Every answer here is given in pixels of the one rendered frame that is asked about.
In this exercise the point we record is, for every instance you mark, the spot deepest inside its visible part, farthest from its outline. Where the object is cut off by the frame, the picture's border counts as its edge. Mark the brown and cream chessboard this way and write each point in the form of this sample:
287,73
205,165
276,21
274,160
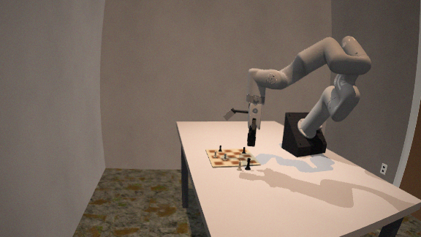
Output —
234,155

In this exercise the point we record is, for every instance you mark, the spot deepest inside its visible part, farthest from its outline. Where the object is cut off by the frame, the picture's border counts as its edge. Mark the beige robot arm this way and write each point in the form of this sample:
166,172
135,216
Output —
348,63

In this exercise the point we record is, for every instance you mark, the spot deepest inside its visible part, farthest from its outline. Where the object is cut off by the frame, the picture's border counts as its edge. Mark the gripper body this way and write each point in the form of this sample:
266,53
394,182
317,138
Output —
253,114

